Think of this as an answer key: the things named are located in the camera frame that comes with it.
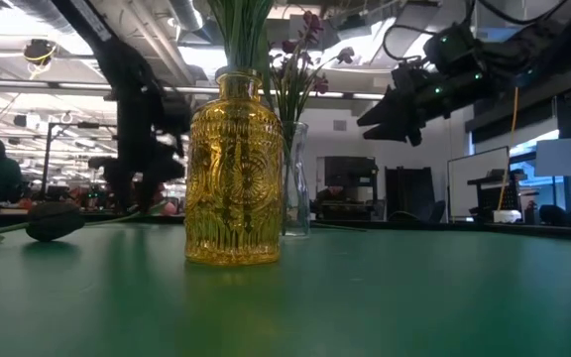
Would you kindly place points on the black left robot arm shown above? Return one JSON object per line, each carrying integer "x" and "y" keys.
{"x": 127, "y": 79}

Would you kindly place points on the clear glass vase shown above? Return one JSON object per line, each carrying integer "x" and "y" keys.
{"x": 298, "y": 198}

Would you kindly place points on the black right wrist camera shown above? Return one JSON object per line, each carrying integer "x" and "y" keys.
{"x": 451, "y": 47}

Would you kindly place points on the black office chair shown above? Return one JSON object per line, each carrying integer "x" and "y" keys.
{"x": 434, "y": 210}

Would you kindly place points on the grey wall vent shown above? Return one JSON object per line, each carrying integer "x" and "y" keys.
{"x": 340, "y": 125}

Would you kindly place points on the grey sign panel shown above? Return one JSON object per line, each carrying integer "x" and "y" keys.
{"x": 563, "y": 157}

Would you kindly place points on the purple flower bunch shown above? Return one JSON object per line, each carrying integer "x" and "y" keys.
{"x": 290, "y": 94}

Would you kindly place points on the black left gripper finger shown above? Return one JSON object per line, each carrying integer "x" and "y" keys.
{"x": 124, "y": 196}
{"x": 156, "y": 186}

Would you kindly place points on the black cabinet panel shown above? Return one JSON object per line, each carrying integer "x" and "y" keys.
{"x": 409, "y": 188}

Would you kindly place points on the black station frame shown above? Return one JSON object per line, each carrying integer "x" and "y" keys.
{"x": 46, "y": 158}

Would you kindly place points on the white flower bunch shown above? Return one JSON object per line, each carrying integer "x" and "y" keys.
{"x": 256, "y": 30}
{"x": 226, "y": 35}

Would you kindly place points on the green table mat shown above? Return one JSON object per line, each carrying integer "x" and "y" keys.
{"x": 365, "y": 297}

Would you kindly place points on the black tulip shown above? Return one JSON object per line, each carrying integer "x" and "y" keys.
{"x": 55, "y": 221}

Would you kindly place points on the whiteboard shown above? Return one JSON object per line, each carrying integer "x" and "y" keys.
{"x": 474, "y": 183}

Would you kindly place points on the black monitor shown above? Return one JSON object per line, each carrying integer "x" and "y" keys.
{"x": 350, "y": 171}

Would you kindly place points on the black ceiling dome camera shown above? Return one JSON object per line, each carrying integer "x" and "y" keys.
{"x": 39, "y": 51}

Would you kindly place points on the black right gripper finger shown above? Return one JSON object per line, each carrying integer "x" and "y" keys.
{"x": 389, "y": 109}
{"x": 397, "y": 131}

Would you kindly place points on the yellow embossed glass vase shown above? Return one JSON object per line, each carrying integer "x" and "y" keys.
{"x": 233, "y": 198}

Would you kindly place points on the white box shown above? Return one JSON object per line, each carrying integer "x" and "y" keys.
{"x": 507, "y": 216}

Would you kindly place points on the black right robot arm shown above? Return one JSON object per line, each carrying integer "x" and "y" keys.
{"x": 513, "y": 49}

